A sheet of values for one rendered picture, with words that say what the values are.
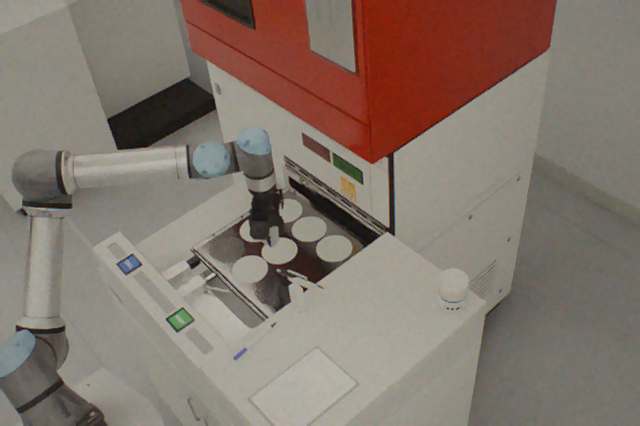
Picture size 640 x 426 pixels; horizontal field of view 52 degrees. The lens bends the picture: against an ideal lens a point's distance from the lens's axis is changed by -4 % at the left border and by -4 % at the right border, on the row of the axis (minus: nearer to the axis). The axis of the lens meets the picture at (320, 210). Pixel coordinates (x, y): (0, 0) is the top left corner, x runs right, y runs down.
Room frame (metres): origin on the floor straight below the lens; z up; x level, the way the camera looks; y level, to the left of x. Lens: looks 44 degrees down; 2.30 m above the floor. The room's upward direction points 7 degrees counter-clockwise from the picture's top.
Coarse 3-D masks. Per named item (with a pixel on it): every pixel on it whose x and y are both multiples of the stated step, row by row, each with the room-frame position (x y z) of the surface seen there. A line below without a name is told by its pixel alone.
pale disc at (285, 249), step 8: (280, 240) 1.35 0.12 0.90; (288, 240) 1.35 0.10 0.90; (264, 248) 1.33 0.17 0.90; (272, 248) 1.32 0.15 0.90; (280, 248) 1.32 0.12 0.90; (288, 248) 1.32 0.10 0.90; (296, 248) 1.31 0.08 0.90; (264, 256) 1.29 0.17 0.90; (272, 256) 1.29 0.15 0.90; (280, 256) 1.29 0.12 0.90; (288, 256) 1.28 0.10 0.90
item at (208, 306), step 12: (192, 276) 1.27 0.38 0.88; (192, 300) 1.18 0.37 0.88; (204, 300) 1.18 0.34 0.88; (216, 300) 1.17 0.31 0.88; (204, 312) 1.14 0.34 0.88; (216, 312) 1.13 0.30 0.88; (228, 312) 1.13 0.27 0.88; (216, 324) 1.09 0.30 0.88; (228, 324) 1.09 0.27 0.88; (240, 324) 1.08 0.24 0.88; (228, 336) 1.05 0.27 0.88
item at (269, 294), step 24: (288, 192) 1.55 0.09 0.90; (312, 216) 1.43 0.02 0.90; (216, 240) 1.38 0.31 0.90; (240, 240) 1.37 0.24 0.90; (216, 264) 1.29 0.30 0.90; (288, 264) 1.26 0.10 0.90; (312, 264) 1.25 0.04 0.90; (336, 264) 1.24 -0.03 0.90; (240, 288) 1.19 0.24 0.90; (264, 288) 1.18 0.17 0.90; (288, 288) 1.17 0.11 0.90; (264, 312) 1.10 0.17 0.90
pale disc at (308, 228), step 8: (296, 224) 1.41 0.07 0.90; (304, 224) 1.40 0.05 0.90; (312, 224) 1.40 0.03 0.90; (320, 224) 1.40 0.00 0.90; (296, 232) 1.37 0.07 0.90; (304, 232) 1.37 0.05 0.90; (312, 232) 1.37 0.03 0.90; (320, 232) 1.36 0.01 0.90; (304, 240) 1.34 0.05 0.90; (312, 240) 1.34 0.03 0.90
